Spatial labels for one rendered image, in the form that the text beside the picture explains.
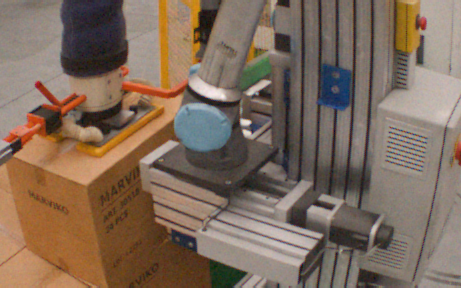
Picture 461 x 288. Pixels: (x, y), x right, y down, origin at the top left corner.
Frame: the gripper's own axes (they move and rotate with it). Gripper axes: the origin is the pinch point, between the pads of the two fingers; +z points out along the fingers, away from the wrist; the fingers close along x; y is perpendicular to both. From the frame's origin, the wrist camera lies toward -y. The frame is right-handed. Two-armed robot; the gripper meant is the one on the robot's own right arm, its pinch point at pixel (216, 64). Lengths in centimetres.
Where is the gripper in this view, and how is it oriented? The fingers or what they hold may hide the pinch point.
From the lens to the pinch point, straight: 195.5
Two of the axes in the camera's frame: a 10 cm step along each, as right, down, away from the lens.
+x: 8.8, 2.2, -4.2
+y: -4.7, 4.2, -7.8
